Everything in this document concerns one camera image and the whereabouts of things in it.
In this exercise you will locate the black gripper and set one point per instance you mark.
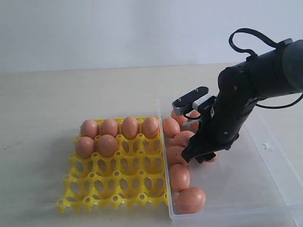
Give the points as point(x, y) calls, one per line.
point(219, 133)

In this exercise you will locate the brown egg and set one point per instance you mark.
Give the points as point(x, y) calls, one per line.
point(85, 147)
point(180, 119)
point(179, 177)
point(130, 127)
point(170, 127)
point(194, 115)
point(173, 155)
point(191, 200)
point(89, 128)
point(107, 145)
point(109, 127)
point(150, 127)
point(182, 138)
point(211, 159)

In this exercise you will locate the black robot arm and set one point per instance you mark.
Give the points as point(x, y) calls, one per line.
point(241, 87)

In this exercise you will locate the clear plastic container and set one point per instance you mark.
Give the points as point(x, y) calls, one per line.
point(253, 184)

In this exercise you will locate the yellow plastic egg tray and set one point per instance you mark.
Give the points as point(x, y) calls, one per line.
point(134, 175)

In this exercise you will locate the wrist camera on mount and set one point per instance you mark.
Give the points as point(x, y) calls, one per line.
point(198, 99)

